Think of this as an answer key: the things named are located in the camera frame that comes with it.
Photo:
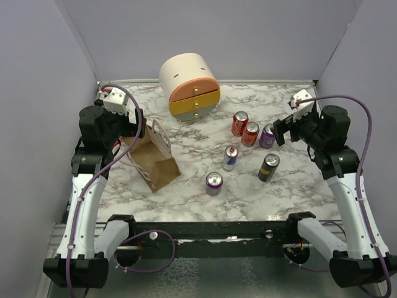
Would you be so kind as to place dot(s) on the purple fanta can front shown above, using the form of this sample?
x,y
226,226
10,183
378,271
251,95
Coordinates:
x,y
213,183

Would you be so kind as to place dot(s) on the black yellow can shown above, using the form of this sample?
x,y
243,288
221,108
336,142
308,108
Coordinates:
x,y
268,167

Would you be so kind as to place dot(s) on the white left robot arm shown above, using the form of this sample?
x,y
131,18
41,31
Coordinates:
x,y
82,258

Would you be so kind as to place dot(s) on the red cola can rear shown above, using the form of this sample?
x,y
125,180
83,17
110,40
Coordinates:
x,y
240,119

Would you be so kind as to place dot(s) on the purple fanta can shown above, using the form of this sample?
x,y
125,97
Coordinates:
x,y
213,183
267,138

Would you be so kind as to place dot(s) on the silver blue energy drink can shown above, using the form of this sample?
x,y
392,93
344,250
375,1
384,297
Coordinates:
x,y
230,157

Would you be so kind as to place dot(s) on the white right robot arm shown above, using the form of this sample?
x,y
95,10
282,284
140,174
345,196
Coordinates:
x,y
363,258

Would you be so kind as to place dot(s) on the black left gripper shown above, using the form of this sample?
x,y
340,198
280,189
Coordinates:
x,y
132,128

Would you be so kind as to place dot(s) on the cream round drawer cabinet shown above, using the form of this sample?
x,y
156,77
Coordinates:
x,y
189,86

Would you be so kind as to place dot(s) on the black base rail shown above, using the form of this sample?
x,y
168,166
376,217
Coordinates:
x,y
161,240

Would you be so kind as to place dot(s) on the red cola can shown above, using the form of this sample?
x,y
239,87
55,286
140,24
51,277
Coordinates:
x,y
250,134
240,119

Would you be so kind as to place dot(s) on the brown canvas bag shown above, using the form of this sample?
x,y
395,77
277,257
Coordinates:
x,y
152,157

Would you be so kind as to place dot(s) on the purple fanta can rear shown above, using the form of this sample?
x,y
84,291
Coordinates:
x,y
267,138

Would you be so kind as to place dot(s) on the red cola can front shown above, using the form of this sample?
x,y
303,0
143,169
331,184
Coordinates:
x,y
250,134

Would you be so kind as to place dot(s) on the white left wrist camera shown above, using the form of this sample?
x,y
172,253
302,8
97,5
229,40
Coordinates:
x,y
116,102

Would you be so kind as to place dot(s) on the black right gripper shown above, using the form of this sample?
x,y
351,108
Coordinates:
x,y
281,126

